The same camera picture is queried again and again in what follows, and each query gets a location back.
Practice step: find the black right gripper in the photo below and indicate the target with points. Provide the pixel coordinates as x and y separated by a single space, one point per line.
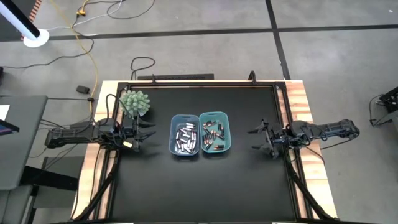
278 137

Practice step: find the green succulent in patterned pot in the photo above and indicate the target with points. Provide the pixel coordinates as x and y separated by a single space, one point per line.
135 102

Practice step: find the black frame strut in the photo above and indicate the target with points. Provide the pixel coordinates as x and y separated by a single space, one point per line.
99 194
306 193

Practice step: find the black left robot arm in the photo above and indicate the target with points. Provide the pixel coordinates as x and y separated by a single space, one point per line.
71 135

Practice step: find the gray desk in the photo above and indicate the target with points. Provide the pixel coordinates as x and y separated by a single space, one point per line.
21 146

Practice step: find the black flat bar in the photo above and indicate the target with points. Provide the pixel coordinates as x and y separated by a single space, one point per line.
180 76

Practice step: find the teal plastic bin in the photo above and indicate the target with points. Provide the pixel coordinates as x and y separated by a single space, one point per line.
214 115

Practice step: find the black equipment stand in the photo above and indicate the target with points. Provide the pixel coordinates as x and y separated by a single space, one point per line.
390 99

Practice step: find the black white pole with base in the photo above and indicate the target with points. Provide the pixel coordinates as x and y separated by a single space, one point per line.
36 38

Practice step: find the blue plastic bin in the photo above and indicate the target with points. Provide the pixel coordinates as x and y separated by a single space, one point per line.
183 118

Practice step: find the black power adapter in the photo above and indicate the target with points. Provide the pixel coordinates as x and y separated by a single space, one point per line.
83 89

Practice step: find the white paper sheet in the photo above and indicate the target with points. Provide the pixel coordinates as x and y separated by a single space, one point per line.
3 112

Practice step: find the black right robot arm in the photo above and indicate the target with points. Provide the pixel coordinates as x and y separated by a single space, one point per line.
329 130

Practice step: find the black table clamp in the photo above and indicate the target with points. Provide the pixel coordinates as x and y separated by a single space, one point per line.
153 80
252 77

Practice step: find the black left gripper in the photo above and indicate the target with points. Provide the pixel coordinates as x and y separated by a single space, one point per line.
130 133

